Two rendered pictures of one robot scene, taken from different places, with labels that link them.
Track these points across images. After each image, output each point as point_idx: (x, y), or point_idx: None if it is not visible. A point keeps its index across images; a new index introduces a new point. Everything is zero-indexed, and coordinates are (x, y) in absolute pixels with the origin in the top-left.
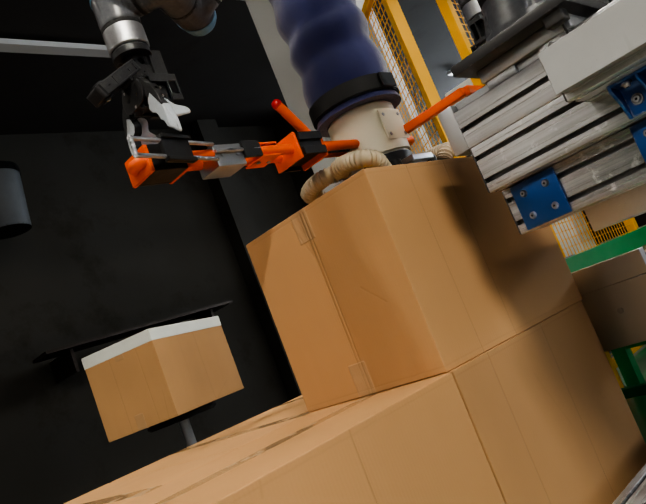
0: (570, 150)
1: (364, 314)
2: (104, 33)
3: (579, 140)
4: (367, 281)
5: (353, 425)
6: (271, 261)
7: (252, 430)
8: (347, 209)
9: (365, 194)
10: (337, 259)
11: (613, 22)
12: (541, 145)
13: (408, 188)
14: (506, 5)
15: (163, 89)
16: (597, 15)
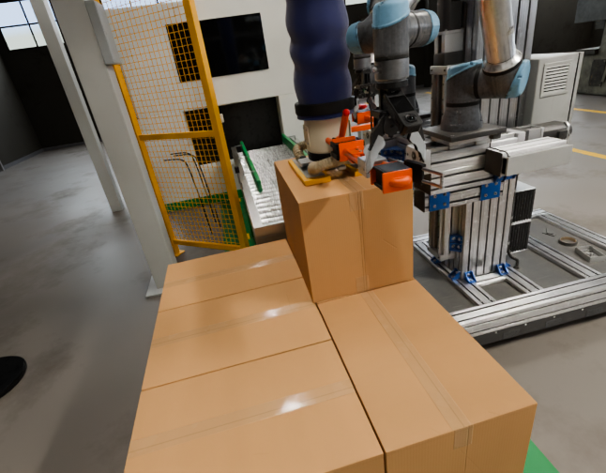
0: (469, 187)
1: (379, 252)
2: (398, 61)
3: (474, 184)
4: (388, 236)
5: (456, 321)
6: (320, 217)
7: (263, 318)
8: (393, 198)
9: (408, 193)
10: (373, 223)
11: (535, 158)
12: (460, 181)
13: None
14: (475, 115)
15: None
16: (532, 153)
